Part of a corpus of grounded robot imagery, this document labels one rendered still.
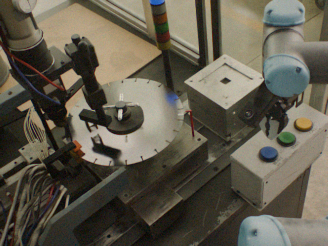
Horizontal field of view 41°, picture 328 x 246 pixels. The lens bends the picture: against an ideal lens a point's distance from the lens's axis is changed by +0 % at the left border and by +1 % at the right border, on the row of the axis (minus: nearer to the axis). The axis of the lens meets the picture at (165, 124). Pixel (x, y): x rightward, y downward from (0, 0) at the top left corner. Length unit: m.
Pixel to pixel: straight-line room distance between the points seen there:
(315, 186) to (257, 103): 1.30
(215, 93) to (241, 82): 0.09
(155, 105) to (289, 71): 0.54
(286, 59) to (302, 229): 0.34
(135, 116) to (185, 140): 0.17
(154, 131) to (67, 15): 1.05
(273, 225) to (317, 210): 1.61
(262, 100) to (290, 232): 0.48
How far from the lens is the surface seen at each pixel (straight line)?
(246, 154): 1.15
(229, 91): 1.32
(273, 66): 0.78
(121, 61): 1.73
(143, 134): 1.16
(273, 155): 1.14
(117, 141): 1.16
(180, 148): 1.24
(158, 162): 1.22
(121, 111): 1.16
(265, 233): 0.53
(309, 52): 0.80
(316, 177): 2.25
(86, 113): 1.14
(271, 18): 0.86
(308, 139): 1.21
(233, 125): 1.34
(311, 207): 2.16
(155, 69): 1.66
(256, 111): 0.96
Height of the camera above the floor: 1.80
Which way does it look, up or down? 46 degrees down
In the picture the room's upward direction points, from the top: 10 degrees counter-clockwise
